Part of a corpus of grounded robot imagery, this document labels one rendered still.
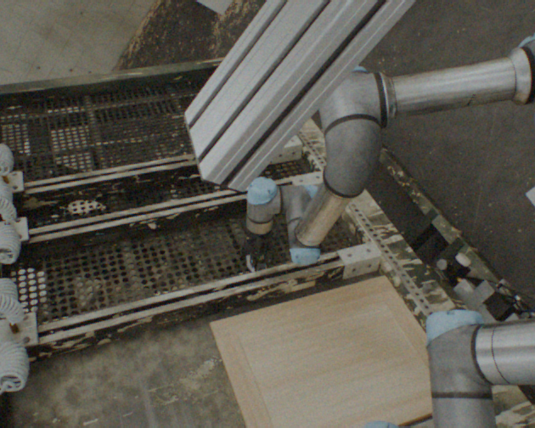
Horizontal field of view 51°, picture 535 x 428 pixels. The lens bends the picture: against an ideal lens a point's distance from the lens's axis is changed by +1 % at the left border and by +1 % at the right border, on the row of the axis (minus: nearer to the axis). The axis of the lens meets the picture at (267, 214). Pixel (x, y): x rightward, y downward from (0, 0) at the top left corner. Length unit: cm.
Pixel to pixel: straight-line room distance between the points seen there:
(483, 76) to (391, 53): 218
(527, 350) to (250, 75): 44
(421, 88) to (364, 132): 16
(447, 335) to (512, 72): 63
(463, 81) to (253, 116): 80
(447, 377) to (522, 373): 9
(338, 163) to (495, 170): 167
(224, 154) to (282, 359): 112
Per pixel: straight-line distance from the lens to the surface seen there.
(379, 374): 155
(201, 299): 157
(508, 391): 160
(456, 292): 180
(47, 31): 670
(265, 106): 43
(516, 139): 272
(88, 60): 689
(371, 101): 114
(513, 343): 71
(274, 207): 146
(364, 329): 162
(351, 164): 110
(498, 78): 122
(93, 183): 199
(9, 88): 263
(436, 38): 321
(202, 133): 50
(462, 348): 75
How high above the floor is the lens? 227
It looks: 38 degrees down
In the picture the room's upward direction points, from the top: 73 degrees counter-clockwise
